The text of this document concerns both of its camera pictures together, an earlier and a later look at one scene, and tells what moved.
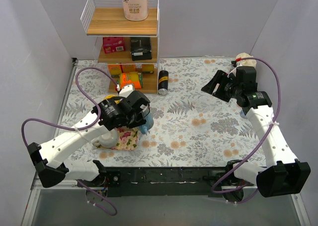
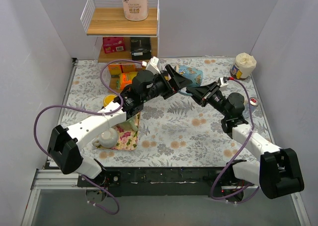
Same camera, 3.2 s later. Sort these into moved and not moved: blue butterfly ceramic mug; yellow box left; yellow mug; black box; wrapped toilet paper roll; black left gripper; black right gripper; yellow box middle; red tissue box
Moved: black left gripper; blue butterfly ceramic mug; black right gripper
Not moved: yellow mug; yellow box middle; wrapped toilet paper roll; red tissue box; black box; yellow box left
